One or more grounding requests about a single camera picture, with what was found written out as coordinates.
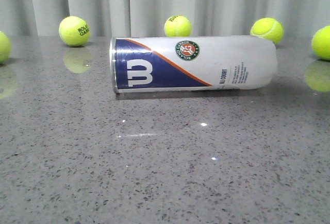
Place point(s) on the white Wilson tennis ball can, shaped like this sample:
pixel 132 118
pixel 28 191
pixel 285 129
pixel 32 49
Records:
pixel 161 64

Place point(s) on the right Wilson tennis ball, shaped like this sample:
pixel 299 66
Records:
pixel 268 28

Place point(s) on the centre tennis ball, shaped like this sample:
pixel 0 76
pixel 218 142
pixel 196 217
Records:
pixel 177 26

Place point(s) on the far right tennis ball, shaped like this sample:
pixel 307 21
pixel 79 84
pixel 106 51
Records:
pixel 320 43

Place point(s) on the Roland Garros tennis ball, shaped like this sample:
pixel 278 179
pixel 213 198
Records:
pixel 74 31

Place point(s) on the far left tennis ball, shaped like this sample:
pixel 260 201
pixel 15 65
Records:
pixel 5 47

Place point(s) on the grey-white curtain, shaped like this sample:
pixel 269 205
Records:
pixel 146 18

